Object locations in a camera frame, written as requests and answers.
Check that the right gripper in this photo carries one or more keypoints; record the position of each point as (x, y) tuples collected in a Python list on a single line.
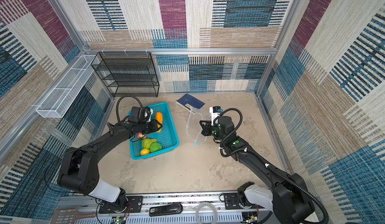
[(206, 127)]

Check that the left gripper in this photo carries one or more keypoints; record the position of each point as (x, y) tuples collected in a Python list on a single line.
[(154, 126)]

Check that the clear zip top bag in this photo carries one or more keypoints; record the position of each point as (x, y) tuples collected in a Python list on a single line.
[(193, 127)]

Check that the teal plastic basket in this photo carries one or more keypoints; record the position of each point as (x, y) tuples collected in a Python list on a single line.
[(167, 138)]

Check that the green lime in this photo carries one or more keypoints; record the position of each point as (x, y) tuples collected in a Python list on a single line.
[(155, 147)]

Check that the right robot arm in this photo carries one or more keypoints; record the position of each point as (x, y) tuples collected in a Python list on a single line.
[(291, 201)]

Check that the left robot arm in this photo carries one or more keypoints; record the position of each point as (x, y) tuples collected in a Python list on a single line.
[(79, 167)]

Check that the pink peach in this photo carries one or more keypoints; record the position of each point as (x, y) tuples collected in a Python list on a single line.
[(140, 136)]

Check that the small orange fruit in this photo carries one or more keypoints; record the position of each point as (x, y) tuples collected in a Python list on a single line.
[(144, 152)]

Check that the blue book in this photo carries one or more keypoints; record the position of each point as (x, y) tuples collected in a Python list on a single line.
[(189, 102)]

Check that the black remote device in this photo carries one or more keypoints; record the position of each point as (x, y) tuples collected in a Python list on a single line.
[(171, 209)]

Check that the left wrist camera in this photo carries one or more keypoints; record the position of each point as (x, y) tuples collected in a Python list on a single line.
[(148, 112)]

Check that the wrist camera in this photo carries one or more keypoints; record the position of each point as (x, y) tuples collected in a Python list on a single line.
[(215, 112), (148, 112)]

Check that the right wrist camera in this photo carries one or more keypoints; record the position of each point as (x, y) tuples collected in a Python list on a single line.
[(215, 112)]

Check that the black wire shelf rack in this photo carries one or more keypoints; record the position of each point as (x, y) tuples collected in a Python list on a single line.
[(127, 73)]

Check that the white mesh wall tray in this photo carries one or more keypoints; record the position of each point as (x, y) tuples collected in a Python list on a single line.
[(62, 96)]

